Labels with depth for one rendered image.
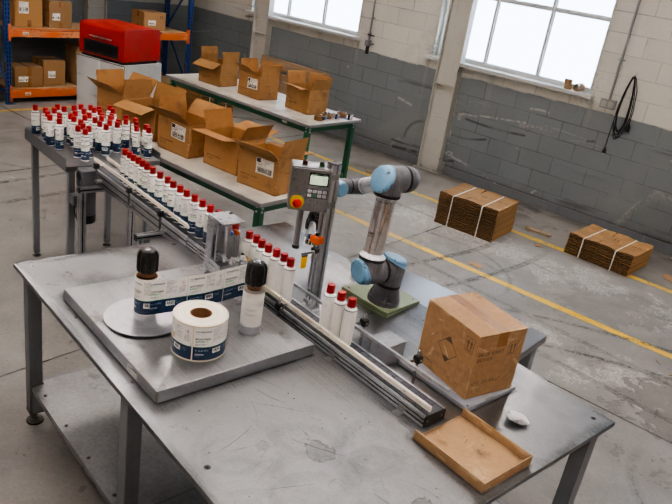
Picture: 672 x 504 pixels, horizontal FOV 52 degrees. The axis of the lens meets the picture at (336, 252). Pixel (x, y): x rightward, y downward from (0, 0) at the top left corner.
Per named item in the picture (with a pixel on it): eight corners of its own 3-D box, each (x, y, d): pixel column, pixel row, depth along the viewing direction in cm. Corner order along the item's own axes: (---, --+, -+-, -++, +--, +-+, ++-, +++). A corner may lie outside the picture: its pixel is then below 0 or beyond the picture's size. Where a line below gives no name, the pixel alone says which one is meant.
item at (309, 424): (13, 267, 306) (13, 263, 305) (285, 225, 402) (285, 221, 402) (304, 619, 167) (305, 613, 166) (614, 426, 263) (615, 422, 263)
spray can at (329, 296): (315, 327, 284) (322, 282, 276) (325, 324, 287) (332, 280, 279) (323, 333, 280) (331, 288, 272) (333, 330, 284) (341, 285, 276)
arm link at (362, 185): (431, 165, 299) (360, 175, 338) (413, 164, 292) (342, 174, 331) (432, 192, 299) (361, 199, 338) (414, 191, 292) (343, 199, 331)
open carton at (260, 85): (227, 92, 735) (231, 56, 720) (257, 91, 765) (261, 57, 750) (252, 101, 712) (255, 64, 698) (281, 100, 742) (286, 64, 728)
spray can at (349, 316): (335, 342, 275) (343, 296, 267) (345, 339, 279) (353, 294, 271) (343, 348, 272) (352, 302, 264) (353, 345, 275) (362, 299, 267)
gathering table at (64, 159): (26, 253, 498) (23, 126, 462) (110, 241, 538) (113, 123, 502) (65, 297, 450) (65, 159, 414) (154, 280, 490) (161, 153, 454)
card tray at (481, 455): (412, 438, 234) (414, 429, 233) (461, 415, 251) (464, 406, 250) (481, 494, 215) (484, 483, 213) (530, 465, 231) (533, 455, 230)
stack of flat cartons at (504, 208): (432, 221, 696) (439, 190, 683) (456, 210, 738) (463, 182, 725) (491, 242, 664) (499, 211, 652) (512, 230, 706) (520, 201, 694)
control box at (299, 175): (286, 201, 297) (292, 158, 290) (325, 205, 300) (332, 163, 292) (287, 209, 288) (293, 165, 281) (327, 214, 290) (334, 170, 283)
